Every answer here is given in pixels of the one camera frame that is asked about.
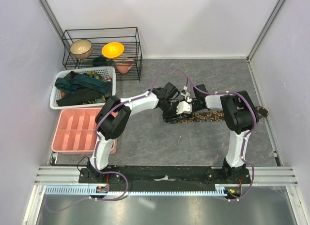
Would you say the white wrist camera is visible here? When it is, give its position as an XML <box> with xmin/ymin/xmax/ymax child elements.
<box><xmin>176</xmin><ymin>96</ymin><xmax>192</xmax><ymax>114</ymax></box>
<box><xmin>180</xmin><ymin>85</ymin><xmax>191</xmax><ymax>99</ymax></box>

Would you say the orange bowl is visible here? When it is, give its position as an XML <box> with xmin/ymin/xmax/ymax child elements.
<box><xmin>101</xmin><ymin>42</ymin><xmax>124</xmax><ymax>59</ymax></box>

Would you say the teal tie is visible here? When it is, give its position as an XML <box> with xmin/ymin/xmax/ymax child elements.
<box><xmin>54</xmin><ymin>71</ymin><xmax>112</xmax><ymax>94</ymax></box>

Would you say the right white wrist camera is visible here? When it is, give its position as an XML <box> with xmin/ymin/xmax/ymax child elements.
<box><xmin>180</xmin><ymin>85</ymin><xmax>191</xmax><ymax>99</ymax></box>

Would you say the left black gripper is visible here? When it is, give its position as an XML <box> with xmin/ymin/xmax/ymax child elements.
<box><xmin>159</xmin><ymin>102</ymin><xmax>182</xmax><ymax>125</ymax></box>

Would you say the beige bowl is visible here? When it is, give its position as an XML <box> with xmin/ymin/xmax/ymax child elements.
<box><xmin>70</xmin><ymin>39</ymin><xmax>93</xmax><ymax>59</ymax></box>

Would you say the pink mug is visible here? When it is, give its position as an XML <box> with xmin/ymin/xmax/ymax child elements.
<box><xmin>115</xmin><ymin>59</ymin><xmax>135</xmax><ymax>74</ymax></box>

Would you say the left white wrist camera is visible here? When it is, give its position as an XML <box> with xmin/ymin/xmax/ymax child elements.
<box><xmin>176</xmin><ymin>96</ymin><xmax>192</xmax><ymax>114</ymax></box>

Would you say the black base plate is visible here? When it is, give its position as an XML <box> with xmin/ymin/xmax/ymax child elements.
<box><xmin>78</xmin><ymin>165</ymin><xmax>244</xmax><ymax>191</ymax></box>

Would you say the brown floral tie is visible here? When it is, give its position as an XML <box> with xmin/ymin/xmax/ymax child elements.
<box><xmin>181</xmin><ymin>106</ymin><xmax>269</xmax><ymax>123</ymax></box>

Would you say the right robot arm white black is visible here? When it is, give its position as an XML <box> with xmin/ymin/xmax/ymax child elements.
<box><xmin>193</xmin><ymin>84</ymin><xmax>259</xmax><ymax>183</ymax></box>

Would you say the black wire rack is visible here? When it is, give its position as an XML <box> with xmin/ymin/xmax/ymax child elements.
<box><xmin>62</xmin><ymin>27</ymin><xmax>142</xmax><ymax>80</ymax></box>

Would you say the black tie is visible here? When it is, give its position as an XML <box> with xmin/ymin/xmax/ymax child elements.
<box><xmin>56</xmin><ymin>88</ymin><xmax>101</xmax><ymax>106</ymax></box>

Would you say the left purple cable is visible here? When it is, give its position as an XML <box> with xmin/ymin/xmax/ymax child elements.
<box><xmin>45</xmin><ymin>67</ymin><xmax>192</xmax><ymax>213</ymax></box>

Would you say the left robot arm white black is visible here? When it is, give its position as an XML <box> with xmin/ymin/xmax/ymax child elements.
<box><xmin>87</xmin><ymin>83</ymin><xmax>191</xmax><ymax>183</ymax></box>

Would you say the green floral tie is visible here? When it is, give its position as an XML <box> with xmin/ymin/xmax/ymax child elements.
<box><xmin>83</xmin><ymin>71</ymin><xmax>103</xmax><ymax>80</ymax></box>

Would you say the dark green bowl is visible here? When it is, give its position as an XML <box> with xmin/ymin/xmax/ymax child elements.
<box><xmin>92</xmin><ymin>56</ymin><xmax>107</xmax><ymax>67</ymax></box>

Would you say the pink divided tray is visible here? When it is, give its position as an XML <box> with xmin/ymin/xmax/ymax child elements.
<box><xmin>51</xmin><ymin>107</ymin><xmax>118</xmax><ymax>155</ymax></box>

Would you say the aluminium rail frame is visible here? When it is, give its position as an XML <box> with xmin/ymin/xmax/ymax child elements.
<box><xmin>22</xmin><ymin>163</ymin><xmax>308</xmax><ymax>225</ymax></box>

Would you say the light blue cable duct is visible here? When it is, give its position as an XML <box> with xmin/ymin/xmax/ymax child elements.
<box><xmin>45</xmin><ymin>185</ymin><xmax>236</xmax><ymax>196</ymax></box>

